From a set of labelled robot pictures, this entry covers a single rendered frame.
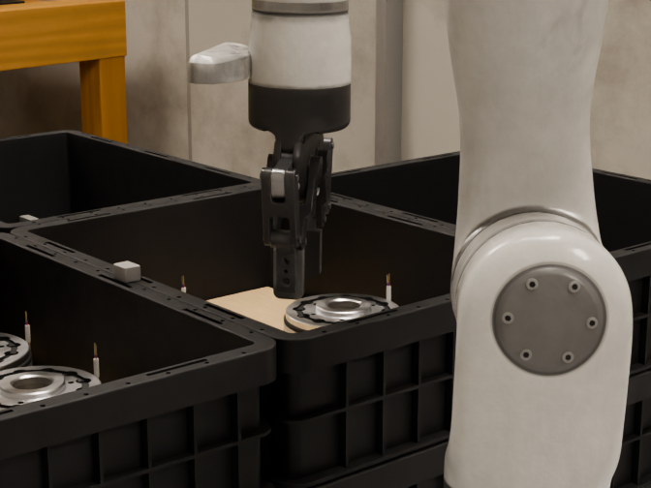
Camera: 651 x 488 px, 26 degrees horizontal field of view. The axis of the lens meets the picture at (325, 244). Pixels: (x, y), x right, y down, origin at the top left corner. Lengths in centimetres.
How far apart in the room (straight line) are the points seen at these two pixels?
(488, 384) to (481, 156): 13
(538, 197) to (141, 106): 337
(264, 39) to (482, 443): 37
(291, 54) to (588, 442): 38
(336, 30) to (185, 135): 300
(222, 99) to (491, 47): 312
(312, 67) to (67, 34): 278
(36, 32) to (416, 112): 101
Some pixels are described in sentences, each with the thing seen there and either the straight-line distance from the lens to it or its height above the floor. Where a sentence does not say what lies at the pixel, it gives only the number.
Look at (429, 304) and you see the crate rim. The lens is 101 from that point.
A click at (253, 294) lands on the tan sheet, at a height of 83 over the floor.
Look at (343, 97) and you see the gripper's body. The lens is 102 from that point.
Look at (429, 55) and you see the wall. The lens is 332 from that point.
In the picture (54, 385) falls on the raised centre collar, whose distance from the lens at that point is 105.
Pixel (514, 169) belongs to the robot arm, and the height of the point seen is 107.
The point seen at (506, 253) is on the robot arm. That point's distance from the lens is 73.
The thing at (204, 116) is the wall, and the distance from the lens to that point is 392.
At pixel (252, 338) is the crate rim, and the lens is 94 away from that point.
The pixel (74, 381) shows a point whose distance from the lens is 107.
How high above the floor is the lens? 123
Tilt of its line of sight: 15 degrees down
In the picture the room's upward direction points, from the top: straight up
